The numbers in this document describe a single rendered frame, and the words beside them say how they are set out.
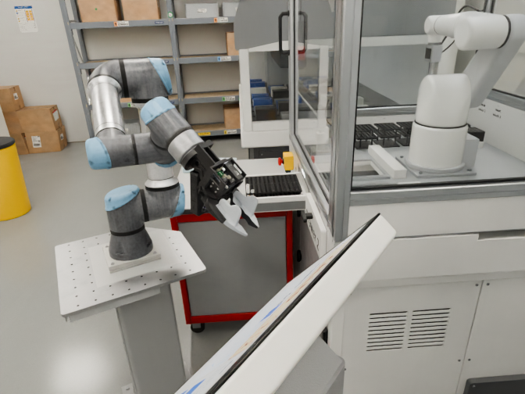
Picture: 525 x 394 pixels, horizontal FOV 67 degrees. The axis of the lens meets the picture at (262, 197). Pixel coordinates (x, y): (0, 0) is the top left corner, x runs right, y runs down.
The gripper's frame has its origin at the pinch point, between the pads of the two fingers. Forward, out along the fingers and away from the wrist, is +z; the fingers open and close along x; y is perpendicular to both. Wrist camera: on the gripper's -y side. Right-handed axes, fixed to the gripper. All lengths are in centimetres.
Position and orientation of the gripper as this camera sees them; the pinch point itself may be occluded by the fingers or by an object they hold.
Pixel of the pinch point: (247, 228)
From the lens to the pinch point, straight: 86.1
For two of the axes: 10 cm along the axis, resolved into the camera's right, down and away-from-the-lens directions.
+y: 4.9, -5.6, -6.7
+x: 5.8, -3.6, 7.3
